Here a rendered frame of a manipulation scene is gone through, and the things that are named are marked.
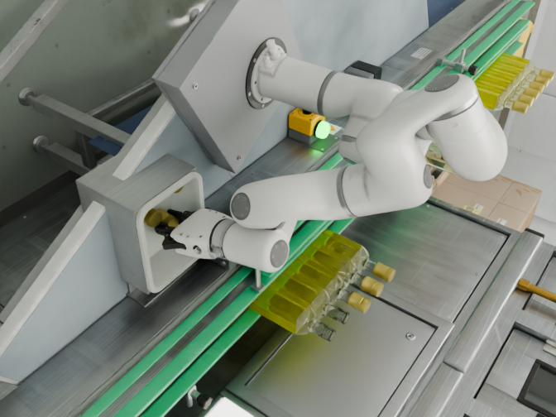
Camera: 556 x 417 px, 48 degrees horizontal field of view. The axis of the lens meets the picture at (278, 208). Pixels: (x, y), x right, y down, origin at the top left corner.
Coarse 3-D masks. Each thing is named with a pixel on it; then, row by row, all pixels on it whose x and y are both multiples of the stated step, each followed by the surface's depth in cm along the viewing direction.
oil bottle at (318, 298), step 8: (288, 272) 143; (280, 280) 141; (288, 280) 141; (296, 280) 141; (304, 280) 141; (280, 288) 140; (288, 288) 140; (296, 288) 139; (304, 288) 140; (312, 288) 140; (320, 288) 140; (296, 296) 138; (304, 296) 138; (312, 296) 138; (320, 296) 138; (328, 296) 138; (312, 304) 137; (320, 304) 137; (320, 312) 137
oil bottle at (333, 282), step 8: (296, 264) 145; (304, 264) 146; (312, 264) 146; (296, 272) 144; (304, 272) 143; (312, 272) 143; (320, 272) 144; (328, 272) 144; (312, 280) 142; (320, 280) 141; (328, 280) 142; (336, 280) 142; (328, 288) 140; (336, 288) 141; (336, 296) 141
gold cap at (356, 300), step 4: (352, 292) 140; (356, 292) 141; (352, 296) 140; (356, 296) 139; (360, 296) 140; (364, 296) 140; (348, 300) 140; (352, 300) 139; (356, 300) 139; (360, 300) 139; (364, 300) 139; (368, 300) 139; (348, 304) 140; (352, 304) 140; (356, 304) 139; (360, 304) 138; (364, 304) 138; (368, 304) 139; (356, 308) 139; (360, 308) 139; (364, 308) 138; (368, 308) 140; (364, 312) 139
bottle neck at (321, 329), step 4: (316, 320) 134; (312, 324) 134; (316, 324) 134; (320, 324) 133; (324, 324) 134; (312, 328) 134; (316, 328) 133; (320, 328) 133; (324, 328) 133; (328, 328) 133; (332, 328) 133; (312, 332) 134; (316, 332) 133; (320, 332) 133; (324, 332) 132; (328, 332) 132; (332, 332) 132; (320, 336) 133; (324, 336) 132; (328, 336) 132; (332, 336) 134; (328, 340) 132
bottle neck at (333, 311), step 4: (328, 304) 138; (332, 304) 138; (328, 308) 137; (332, 308) 137; (336, 308) 137; (328, 312) 137; (332, 312) 137; (336, 312) 136; (340, 312) 136; (344, 312) 136; (348, 312) 137; (328, 316) 138; (332, 316) 137; (336, 316) 136; (340, 316) 136; (344, 316) 135; (348, 316) 137; (336, 320) 137; (340, 320) 136; (344, 320) 137
